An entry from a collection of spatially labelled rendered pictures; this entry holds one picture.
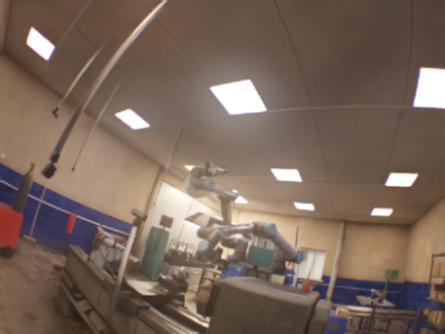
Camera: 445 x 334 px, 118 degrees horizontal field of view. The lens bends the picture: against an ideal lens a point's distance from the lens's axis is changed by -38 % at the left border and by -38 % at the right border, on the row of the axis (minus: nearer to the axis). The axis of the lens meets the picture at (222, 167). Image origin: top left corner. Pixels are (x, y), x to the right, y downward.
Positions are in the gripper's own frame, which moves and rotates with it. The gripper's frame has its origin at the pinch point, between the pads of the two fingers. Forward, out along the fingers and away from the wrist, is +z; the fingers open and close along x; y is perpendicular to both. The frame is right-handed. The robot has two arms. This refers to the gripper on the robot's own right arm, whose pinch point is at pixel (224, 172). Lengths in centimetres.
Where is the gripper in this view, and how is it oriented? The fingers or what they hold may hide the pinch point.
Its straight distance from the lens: 177.0
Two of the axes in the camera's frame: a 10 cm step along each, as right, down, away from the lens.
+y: 1.2, 9.7, 2.3
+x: -5.4, 2.6, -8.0
